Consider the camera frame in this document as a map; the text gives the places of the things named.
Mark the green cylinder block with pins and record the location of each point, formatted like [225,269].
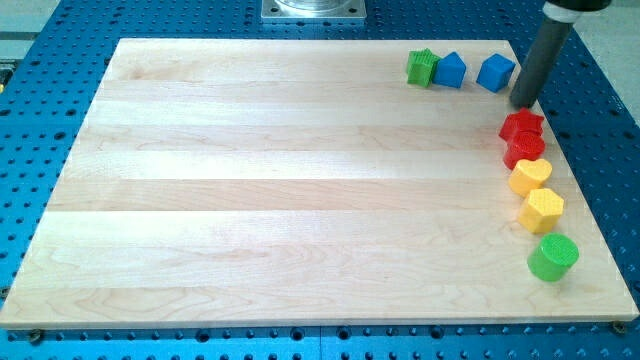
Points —
[553,257]

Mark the green star block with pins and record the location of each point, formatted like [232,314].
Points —
[421,67]

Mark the red star block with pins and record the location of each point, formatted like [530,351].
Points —
[522,121]

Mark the light wooden board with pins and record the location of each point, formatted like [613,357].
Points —
[219,183]

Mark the blue pentagon block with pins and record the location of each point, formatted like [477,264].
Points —
[450,71]

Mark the blue cube block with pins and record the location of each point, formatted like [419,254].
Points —
[495,72]

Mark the yellow heart block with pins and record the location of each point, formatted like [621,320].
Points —
[528,175]

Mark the red cylinder block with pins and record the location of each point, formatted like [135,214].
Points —
[523,145]

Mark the yellow hexagon block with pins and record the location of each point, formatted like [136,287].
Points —
[540,210]

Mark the blue perforated metal table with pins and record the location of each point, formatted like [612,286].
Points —
[52,88]

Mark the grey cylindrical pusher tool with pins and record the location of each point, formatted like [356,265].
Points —
[559,17]

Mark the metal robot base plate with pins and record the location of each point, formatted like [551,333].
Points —
[300,10]

